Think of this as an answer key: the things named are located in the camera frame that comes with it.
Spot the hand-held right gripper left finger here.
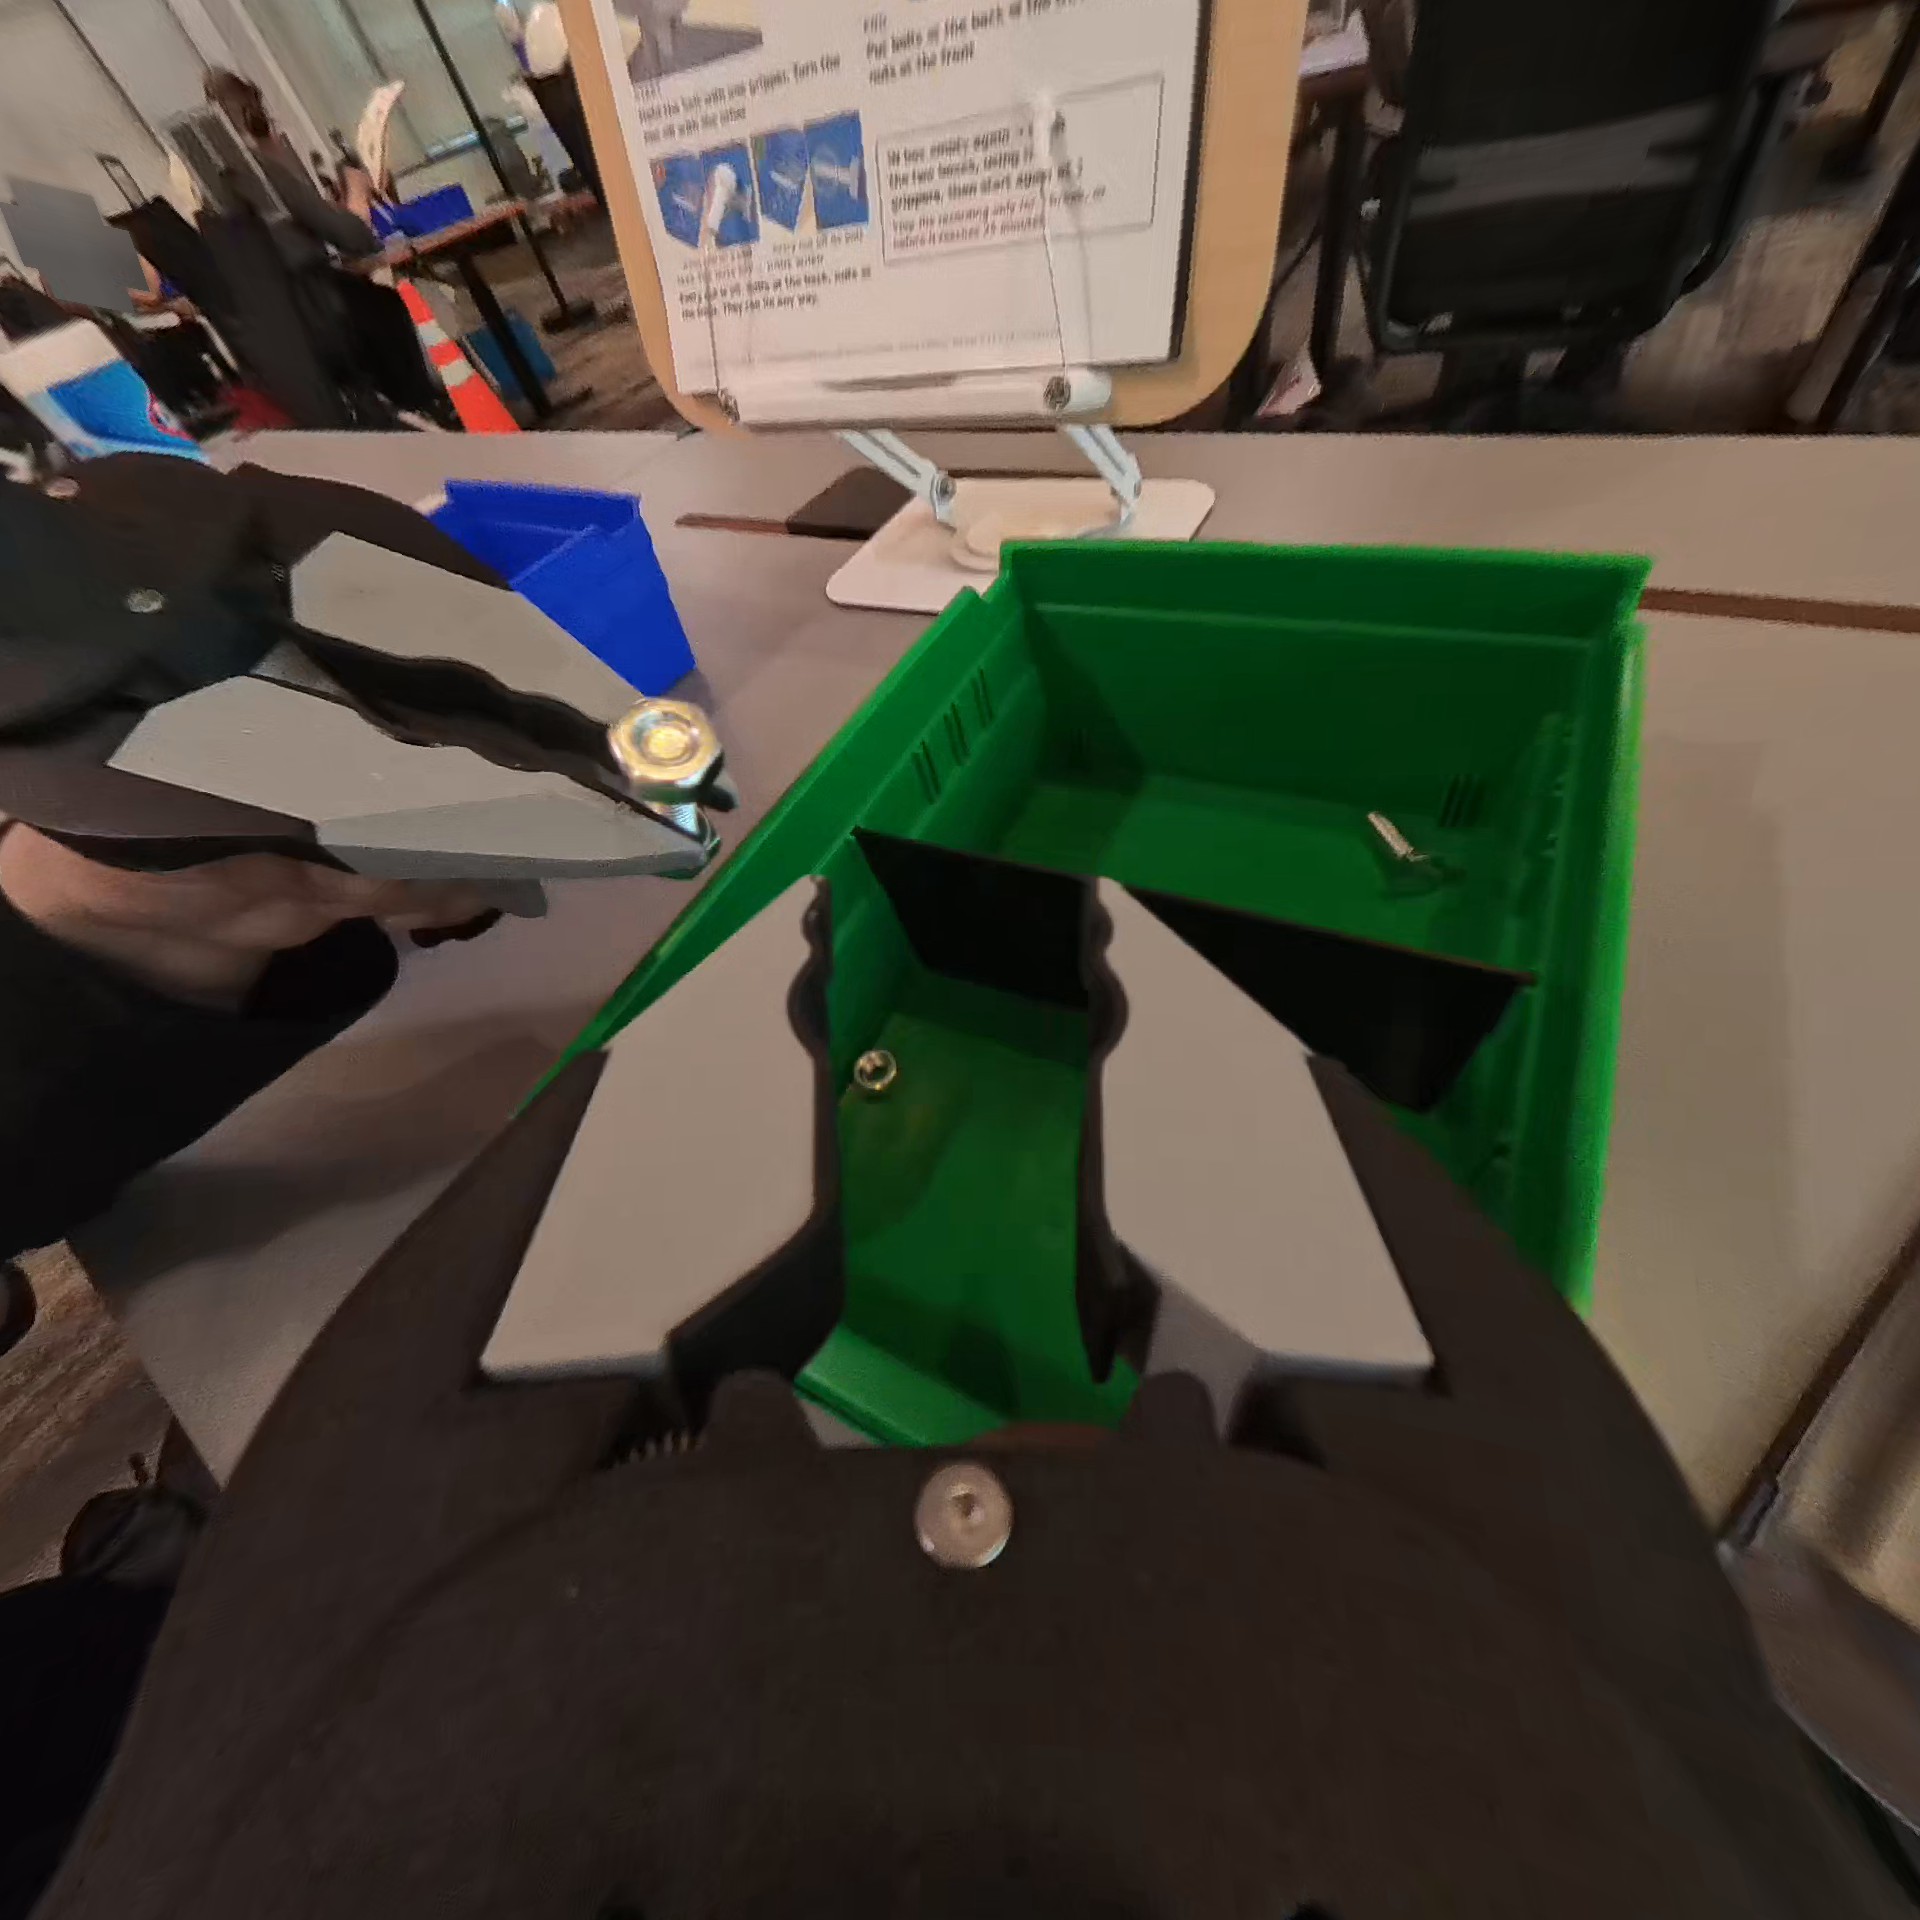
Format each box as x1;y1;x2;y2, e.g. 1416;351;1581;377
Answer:
480;878;846;1420

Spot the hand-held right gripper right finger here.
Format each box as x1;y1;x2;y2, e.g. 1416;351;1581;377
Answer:
1076;878;1437;1442

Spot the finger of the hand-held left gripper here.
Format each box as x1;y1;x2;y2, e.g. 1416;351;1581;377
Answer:
286;532;741;825
107;674;714;922

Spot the blue plastic bin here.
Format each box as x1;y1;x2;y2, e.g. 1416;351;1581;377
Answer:
422;481;700;699

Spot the green plastic bin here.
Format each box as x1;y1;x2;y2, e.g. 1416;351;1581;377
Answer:
517;537;1654;1450

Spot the person's left forearm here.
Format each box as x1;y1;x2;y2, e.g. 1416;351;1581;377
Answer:
0;884;400;1262

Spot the person's left hand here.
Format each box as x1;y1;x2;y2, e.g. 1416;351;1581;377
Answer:
0;823;506;999

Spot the white disinfecting wipes canister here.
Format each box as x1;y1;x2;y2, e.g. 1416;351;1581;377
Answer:
0;334;204;467

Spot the orange traffic cone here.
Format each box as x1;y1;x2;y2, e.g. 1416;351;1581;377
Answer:
394;278;519;434

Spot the black floor lamp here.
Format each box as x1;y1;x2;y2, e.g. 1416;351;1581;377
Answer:
411;0;600;336

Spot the printed instruction sheet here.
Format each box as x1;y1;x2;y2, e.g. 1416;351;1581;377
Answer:
588;0;1213;400

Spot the black office chair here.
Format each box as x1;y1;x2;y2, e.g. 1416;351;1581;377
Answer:
1318;0;1920;431

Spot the dark desk cable cover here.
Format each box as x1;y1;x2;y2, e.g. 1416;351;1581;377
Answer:
674;465;903;545

